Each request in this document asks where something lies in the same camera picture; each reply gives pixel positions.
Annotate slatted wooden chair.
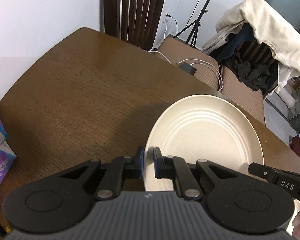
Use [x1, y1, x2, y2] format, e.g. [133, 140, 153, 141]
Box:
[240, 37, 275, 65]

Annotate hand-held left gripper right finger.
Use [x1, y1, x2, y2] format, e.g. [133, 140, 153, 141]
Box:
[153, 146, 240, 202]

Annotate black light stand tripod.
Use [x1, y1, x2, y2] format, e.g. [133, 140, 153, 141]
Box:
[176, 0, 222, 48]

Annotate cream plate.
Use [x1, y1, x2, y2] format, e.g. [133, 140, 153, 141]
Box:
[143, 94, 265, 192]

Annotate dark wooden chair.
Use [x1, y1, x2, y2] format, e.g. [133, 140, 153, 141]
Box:
[100, 0, 169, 52]

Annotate brown ribbed seat cushion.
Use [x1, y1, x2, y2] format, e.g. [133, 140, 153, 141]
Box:
[156, 38, 219, 90]
[220, 66, 265, 125]

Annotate chair with cream cloth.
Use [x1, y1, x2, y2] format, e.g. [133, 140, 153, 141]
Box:
[202, 0, 300, 98]

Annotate black power cable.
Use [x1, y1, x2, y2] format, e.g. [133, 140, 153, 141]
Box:
[166, 15, 178, 39]

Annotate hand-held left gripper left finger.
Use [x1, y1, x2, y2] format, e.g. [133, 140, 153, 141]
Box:
[52, 146, 145, 200]

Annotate black power bank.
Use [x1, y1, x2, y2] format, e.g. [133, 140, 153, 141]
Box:
[180, 62, 197, 76]

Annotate person's right hand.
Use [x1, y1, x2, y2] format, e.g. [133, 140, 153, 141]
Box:
[291, 200, 300, 240]

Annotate purple floral tissue pack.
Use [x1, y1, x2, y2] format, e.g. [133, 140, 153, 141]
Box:
[0, 140, 17, 203]

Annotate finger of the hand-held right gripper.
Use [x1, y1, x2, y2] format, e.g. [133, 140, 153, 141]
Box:
[248, 162, 277, 183]

